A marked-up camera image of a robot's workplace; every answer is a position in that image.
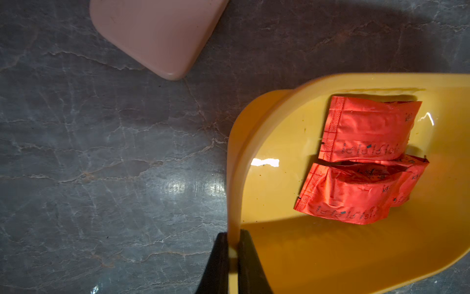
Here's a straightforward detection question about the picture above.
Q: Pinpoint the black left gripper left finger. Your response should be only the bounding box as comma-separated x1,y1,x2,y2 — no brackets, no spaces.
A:
195,233,229,294

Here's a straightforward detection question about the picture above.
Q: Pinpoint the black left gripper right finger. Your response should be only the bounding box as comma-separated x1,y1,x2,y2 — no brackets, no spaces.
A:
238,230,273,294

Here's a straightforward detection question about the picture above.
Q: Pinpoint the red tea bag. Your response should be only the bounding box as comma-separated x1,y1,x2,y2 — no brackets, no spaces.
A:
319,96,422,162
352,154,430,207
294,163,406,225

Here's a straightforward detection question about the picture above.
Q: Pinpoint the yellow plastic storage box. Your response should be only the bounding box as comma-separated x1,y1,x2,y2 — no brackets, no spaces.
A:
226,73,470,294

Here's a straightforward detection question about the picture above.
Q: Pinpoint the pink plastic case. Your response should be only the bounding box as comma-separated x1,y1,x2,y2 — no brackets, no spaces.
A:
89,0,228,80

